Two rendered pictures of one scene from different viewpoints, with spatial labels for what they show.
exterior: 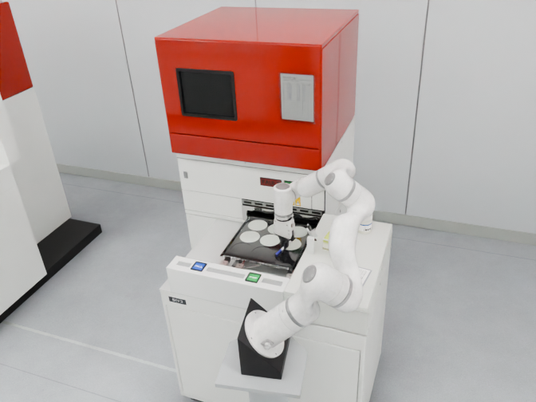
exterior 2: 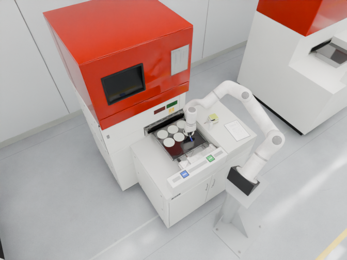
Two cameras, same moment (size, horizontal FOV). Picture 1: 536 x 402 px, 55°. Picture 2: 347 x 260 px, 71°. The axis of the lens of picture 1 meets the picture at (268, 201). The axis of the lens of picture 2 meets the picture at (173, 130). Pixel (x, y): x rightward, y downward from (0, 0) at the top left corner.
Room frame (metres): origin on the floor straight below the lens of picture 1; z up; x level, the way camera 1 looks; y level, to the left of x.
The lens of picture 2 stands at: (1.37, 1.13, 2.65)
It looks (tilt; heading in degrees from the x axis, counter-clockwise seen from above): 51 degrees down; 304
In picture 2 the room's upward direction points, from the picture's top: 1 degrees clockwise
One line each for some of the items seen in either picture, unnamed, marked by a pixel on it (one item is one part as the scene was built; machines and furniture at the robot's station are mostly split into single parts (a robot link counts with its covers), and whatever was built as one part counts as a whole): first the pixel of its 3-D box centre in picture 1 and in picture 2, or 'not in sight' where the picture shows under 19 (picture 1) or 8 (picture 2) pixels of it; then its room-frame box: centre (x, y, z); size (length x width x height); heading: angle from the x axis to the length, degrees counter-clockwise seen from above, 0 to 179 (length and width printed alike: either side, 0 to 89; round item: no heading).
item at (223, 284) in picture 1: (227, 285); (197, 170); (1.75, 0.20, 0.89); 0.55 x 0.09 x 0.14; 68
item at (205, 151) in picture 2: not in sight; (198, 158); (1.81, 0.08, 0.87); 0.36 x 0.08 x 0.03; 68
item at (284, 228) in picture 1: (284, 225); (190, 126); (1.99, -0.07, 1.03); 0.10 x 0.07 x 0.11; 51
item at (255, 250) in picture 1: (269, 240); (178, 136); (2.06, 0.00, 0.90); 0.34 x 0.34 x 0.01; 68
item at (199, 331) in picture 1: (281, 331); (189, 168); (1.94, -0.03, 0.41); 0.97 x 0.64 x 0.82; 68
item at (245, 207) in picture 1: (281, 218); (164, 123); (2.26, -0.06, 0.89); 0.44 x 0.02 x 0.10; 68
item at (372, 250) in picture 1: (342, 267); (218, 126); (1.83, -0.32, 0.89); 0.62 x 0.35 x 0.14; 158
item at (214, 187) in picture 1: (249, 191); (146, 121); (2.34, 0.09, 1.02); 0.82 x 0.03 x 0.40; 68
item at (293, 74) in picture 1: (266, 80); (122, 55); (2.63, -0.02, 1.52); 0.81 x 0.75 x 0.59; 68
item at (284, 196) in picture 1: (283, 198); (191, 114); (2.00, -0.07, 1.17); 0.09 x 0.08 x 0.13; 146
